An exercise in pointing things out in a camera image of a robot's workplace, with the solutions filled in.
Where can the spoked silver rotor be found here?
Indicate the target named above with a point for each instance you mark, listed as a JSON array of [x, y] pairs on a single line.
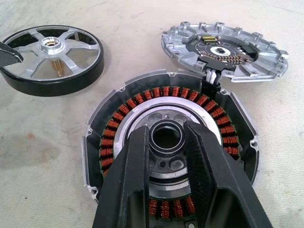
[[48, 46]]

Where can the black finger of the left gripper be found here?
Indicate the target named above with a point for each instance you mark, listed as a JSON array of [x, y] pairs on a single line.
[[8, 58]]

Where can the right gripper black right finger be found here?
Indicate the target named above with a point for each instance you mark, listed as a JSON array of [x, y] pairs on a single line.
[[223, 185]]

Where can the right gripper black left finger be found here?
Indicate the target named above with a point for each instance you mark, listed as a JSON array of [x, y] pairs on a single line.
[[126, 180]]

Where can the motor housing with copper coils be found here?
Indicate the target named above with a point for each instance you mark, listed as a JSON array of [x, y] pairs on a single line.
[[154, 91]]

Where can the silver motor lid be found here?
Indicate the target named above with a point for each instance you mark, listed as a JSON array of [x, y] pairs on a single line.
[[261, 59]]

